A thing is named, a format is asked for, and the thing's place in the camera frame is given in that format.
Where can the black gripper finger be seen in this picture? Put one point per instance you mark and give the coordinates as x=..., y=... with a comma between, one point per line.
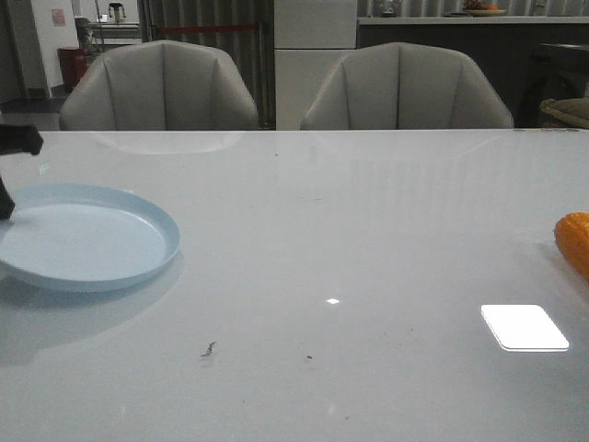
x=7, y=204
x=16, y=139

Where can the light blue round plate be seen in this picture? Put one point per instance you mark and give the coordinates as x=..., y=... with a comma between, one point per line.
x=84, y=238

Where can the orange toy corn cob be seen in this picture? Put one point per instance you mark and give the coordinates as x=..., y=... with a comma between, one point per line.
x=571, y=236

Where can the red trash bin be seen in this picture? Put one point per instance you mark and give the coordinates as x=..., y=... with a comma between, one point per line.
x=73, y=66

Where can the grey upholstered chair left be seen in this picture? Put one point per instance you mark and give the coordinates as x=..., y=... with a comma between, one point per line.
x=160, y=86

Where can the grey upholstered chair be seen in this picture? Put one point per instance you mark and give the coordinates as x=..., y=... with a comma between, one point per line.
x=160, y=86
x=406, y=86

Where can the red barrier belt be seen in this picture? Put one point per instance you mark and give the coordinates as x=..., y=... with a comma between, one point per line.
x=206, y=29

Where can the white cabinet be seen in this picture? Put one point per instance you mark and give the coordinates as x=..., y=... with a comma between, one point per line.
x=309, y=36

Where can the grey upholstered chair right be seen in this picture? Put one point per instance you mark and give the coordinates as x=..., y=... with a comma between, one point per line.
x=406, y=86

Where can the fruit bowl on counter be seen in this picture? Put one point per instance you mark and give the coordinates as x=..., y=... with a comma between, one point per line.
x=477, y=8

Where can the dark wooden side table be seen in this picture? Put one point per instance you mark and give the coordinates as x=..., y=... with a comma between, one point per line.
x=555, y=71

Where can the beige cushion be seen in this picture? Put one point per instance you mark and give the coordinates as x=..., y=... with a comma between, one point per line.
x=568, y=112

